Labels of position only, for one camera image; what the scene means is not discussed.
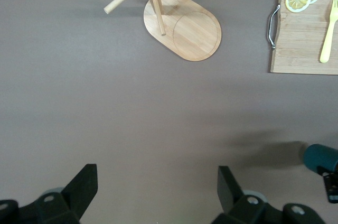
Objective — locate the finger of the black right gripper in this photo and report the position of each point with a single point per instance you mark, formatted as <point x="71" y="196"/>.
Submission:
<point x="332" y="187"/>

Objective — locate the wooden mug tree rack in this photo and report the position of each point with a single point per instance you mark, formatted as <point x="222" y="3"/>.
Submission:
<point x="195" y="33"/>

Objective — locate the brown table cover sheet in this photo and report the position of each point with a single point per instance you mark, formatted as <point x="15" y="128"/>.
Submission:
<point x="105" y="102"/>

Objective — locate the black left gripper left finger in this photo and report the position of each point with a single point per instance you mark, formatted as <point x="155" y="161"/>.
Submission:
<point x="60" y="208"/>

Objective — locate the yellow plastic fork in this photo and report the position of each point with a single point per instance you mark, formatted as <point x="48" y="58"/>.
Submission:
<point x="327" y="41"/>

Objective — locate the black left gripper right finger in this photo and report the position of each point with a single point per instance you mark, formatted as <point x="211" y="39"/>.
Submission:
<point x="243" y="210"/>

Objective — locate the wooden cutting board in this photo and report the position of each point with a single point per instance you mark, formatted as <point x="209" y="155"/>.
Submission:
<point x="298" y="36"/>

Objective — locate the dark teal cup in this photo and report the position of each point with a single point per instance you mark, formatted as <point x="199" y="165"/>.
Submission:
<point x="319" y="155"/>

